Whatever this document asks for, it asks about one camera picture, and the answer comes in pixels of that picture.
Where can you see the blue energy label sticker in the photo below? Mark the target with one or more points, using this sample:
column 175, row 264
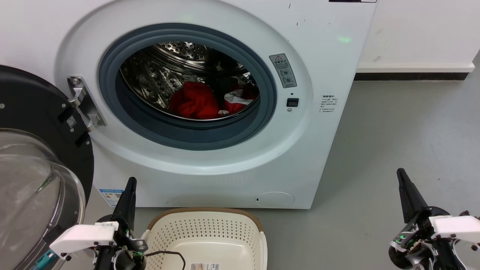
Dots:
column 111, row 197

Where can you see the white printed barcode label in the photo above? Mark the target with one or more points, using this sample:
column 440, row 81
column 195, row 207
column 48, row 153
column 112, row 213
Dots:
column 205, row 266

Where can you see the black door latch socket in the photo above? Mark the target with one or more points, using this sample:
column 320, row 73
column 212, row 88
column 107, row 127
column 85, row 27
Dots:
column 293, row 102

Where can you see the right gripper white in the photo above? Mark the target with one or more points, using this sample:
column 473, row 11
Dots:
column 455, row 227

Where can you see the silver door hinge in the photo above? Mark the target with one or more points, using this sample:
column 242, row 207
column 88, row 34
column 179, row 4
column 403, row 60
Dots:
column 87, row 108

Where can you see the red garment with white trim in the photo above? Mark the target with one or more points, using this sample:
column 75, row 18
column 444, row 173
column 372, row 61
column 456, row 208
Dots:
column 195, row 101

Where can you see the white QR code sticker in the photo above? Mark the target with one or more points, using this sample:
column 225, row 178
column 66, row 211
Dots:
column 71, row 122

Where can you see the small text label sticker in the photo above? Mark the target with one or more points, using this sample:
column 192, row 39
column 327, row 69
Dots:
column 328, row 104

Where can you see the white and black baseboard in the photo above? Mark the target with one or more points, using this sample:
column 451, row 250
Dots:
column 412, row 68

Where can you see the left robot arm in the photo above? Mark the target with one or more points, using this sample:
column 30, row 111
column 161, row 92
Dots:
column 47, row 259

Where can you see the grey rubber door gasket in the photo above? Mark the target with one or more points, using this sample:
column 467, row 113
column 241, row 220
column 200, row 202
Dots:
column 187, row 137

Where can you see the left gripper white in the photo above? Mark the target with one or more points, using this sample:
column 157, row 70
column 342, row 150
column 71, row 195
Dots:
column 82, row 237

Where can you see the cream perforated laundry basket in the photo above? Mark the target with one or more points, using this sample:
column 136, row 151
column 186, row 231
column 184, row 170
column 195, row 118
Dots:
column 206, row 228

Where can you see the white front-load washing machine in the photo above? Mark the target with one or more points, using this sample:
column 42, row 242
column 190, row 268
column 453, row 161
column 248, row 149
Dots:
column 318, row 150

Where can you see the round white filter cover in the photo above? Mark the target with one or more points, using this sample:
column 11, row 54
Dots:
column 274, row 199

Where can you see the stainless steel washing machine drum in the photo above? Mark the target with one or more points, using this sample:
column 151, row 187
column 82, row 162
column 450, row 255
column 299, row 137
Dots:
column 150, row 78

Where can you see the black washer door with glass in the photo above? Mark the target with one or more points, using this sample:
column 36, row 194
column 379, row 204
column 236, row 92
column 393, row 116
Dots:
column 30, row 105

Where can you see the grey warning sticker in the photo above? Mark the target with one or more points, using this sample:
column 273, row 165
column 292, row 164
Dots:
column 283, row 71

